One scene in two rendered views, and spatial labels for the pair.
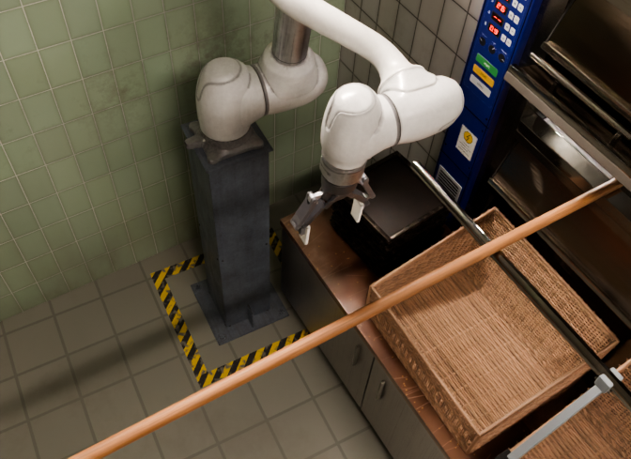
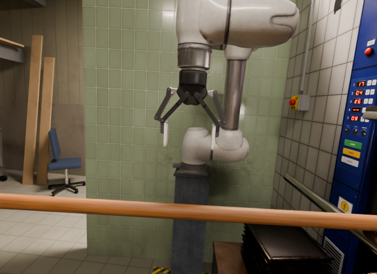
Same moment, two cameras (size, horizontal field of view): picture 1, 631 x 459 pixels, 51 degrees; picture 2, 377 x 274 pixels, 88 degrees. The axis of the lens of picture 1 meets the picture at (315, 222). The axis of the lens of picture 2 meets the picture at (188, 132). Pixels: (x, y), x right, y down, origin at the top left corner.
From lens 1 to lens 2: 1.23 m
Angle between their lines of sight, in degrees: 53
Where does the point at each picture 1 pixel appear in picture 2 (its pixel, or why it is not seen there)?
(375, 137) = not seen: outside the picture
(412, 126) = (242, 4)
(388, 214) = (275, 245)
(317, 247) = (226, 264)
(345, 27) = not seen: hidden behind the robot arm
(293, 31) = (228, 106)
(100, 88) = (162, 153)
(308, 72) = (235, 135)
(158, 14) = not seen: hidden behind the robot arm
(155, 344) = not seen: outside the picture
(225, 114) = (190, 145)
